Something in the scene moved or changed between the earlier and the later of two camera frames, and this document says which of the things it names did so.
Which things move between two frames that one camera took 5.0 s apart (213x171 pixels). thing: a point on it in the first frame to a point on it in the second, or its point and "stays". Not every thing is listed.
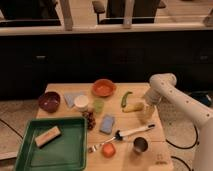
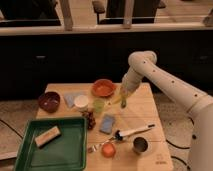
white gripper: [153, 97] to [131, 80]
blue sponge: [107, 123] stays
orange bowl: [103, 87] stays
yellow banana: [133, 107] to [116, 99]
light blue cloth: [71, 97] stays
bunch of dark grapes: [90, 119] stays
